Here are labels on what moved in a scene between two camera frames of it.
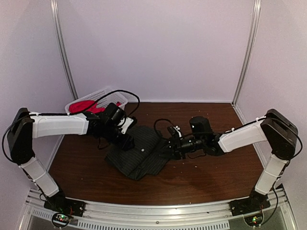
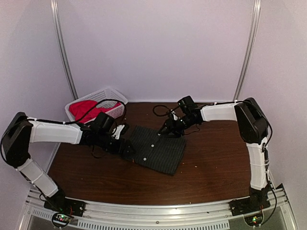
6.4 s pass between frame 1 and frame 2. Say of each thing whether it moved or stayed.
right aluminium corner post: stayed
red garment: stayed
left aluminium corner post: stayed
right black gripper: moved
